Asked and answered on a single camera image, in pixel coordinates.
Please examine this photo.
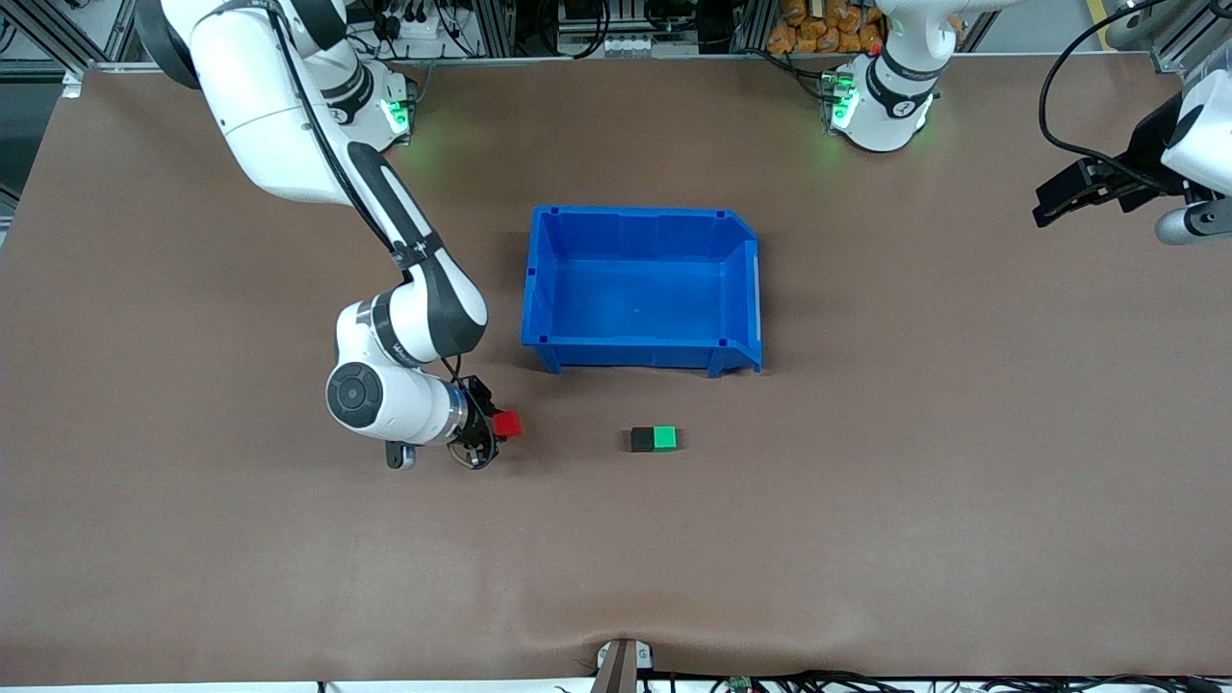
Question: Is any blue plastic storage bin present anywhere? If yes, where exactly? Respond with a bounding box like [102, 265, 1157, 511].
[520, 205, 764, 378]

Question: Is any orange objects pile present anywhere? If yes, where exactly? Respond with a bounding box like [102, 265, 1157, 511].
[767, 0, 888, 55]

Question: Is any white power strip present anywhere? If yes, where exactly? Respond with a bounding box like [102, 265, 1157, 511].
[380, 8, 461, 41]

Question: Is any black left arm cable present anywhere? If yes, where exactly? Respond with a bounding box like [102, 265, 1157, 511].
[1039, 0, 1204, 184]

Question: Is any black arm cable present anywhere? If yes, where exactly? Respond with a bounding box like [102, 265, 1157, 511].
[265, 0, 463, 386]
[1039, 0, 1204, 184]

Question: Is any aluminium frame post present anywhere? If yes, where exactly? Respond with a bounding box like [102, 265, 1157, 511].
[460, 0, 521, 59]
[730, 0, 773, 55]
[1150, 0, 1232, 73]

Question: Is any black base cable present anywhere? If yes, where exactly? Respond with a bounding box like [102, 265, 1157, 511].
[760, 48, 834, 97]

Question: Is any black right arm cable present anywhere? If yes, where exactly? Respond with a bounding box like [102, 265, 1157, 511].
[265, 0, 463, 386]

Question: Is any aluminium table edge rail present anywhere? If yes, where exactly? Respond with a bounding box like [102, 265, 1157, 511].
[82, 50, 1161, 73]

